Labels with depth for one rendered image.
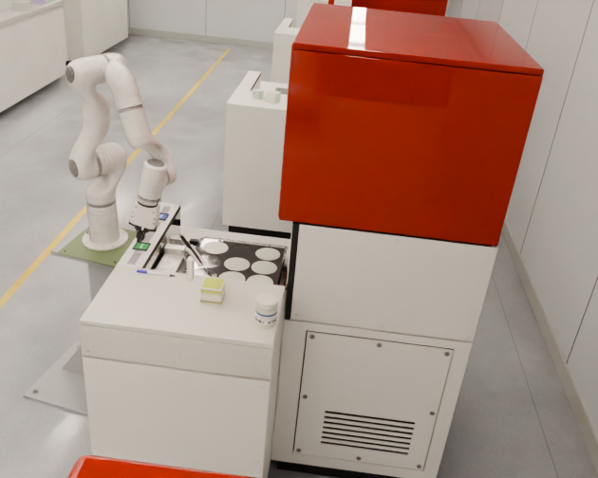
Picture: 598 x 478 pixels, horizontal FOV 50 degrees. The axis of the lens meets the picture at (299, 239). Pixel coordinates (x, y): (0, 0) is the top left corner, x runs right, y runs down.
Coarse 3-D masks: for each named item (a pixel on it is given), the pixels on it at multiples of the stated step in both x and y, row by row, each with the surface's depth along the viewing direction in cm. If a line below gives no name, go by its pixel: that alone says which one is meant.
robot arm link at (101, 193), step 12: (108, 144) 257; (108, 156) 253; (120, 156) 257; (108, 168) 255; (120, 168) 259; (96, 180) 263; (108, 180) 260; (96, 192) 258; (108, 192) 259; (96, 204) 260; (108, 204) 261
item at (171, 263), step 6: (162, 258) 256; (168, 258) 256; (174, 258) 257; (180, 258) 257; (162, 264) 252; (168, 264) 252; (174, 264) 253; (180, 264) 255; (162, 270) 248; (168, 270) 248; (174, 270) 249
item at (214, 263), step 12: (204, 240) 267; (216, 240) 268; (204, 252) 259; (228, 252) 260; (240, 252) 261; (252, 252) 262; (204, 264) 251; (216, 264) 252; (276, 264) 256; (216, 276) 244; (276, 276) 248
